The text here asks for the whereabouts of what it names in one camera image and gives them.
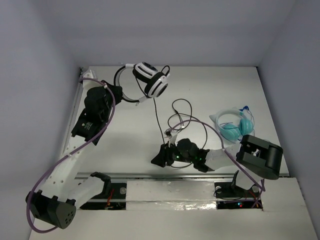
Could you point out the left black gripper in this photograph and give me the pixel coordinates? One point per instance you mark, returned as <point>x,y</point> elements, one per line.
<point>110,88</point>

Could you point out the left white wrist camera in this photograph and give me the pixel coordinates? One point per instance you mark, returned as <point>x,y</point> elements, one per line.
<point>90,74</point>

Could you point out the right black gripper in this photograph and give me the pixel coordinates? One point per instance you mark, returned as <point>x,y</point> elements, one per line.
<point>164,155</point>

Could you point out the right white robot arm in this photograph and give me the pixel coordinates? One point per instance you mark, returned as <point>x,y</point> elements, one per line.
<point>256,160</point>

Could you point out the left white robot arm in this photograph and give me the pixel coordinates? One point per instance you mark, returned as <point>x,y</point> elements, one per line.
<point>53,201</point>

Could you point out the teal cat-ear headphones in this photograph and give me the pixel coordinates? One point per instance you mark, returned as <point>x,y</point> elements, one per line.
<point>228,130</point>

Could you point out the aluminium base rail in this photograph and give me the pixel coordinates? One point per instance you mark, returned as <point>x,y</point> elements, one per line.
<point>116,199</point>

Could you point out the white black headphones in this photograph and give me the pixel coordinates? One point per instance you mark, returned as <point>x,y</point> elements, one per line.
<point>156,81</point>

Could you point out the aluminium side rail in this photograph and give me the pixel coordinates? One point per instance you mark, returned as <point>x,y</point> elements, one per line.
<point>73,112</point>

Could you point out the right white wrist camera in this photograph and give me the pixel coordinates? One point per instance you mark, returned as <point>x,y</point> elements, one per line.
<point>171,136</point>

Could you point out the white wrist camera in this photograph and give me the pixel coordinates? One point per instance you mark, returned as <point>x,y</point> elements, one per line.
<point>171,136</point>
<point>90,74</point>

